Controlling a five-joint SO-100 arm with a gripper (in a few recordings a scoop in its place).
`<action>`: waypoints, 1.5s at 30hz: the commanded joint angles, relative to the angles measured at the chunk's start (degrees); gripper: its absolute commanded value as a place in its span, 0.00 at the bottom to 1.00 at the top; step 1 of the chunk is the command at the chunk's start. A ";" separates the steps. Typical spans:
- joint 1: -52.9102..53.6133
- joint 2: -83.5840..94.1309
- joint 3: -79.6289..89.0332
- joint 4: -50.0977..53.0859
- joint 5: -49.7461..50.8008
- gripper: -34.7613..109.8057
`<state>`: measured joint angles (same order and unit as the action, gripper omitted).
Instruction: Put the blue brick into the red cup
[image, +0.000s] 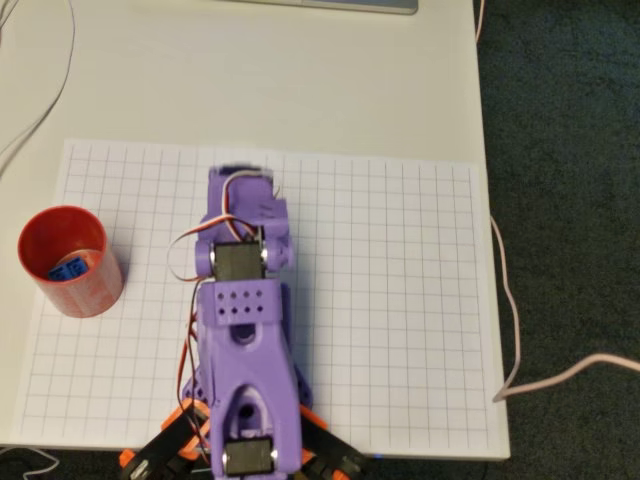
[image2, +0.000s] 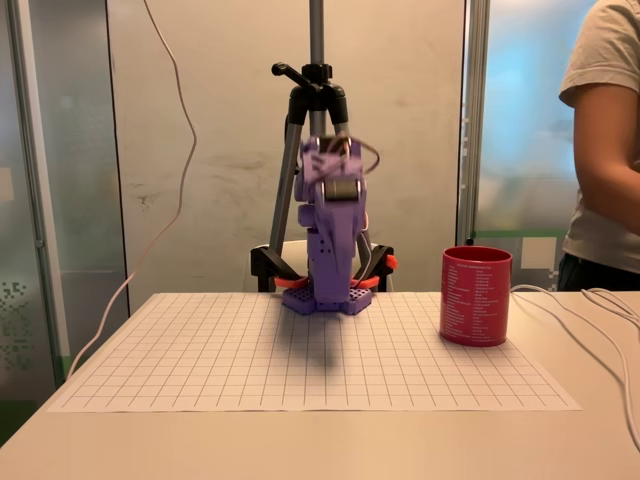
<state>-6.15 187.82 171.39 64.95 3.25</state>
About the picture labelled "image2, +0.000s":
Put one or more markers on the purple gripper with servo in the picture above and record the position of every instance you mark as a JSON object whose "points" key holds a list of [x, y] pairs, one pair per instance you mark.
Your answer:
{"points": [[341, 192]]}

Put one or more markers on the purple 3D-printed robot arm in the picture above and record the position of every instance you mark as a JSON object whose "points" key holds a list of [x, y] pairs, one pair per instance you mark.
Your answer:
{"points": [[306, 195]]}

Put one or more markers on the red cup with white print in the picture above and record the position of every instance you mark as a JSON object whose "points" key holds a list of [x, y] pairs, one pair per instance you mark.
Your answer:
{"points": [[476, 300]]}

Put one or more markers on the white grid paper sheet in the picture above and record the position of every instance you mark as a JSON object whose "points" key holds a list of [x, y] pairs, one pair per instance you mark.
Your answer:
{"points": [[310, 370]]}

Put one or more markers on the white paper label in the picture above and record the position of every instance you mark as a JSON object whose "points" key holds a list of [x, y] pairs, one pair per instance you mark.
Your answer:
{"points": [[539, 252]]}

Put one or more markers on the person in grey t-shirt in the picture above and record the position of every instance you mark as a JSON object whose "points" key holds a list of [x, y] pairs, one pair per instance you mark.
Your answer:
{"points": [[600, 245]]}

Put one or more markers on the grey and black camera tripod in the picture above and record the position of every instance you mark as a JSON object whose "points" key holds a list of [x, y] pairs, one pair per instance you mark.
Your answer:
{"points": [[316, 90]]}

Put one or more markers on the metal frame post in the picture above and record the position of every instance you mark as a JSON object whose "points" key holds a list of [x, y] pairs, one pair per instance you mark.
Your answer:
{"points": [[472, 125], [37, 200]]}

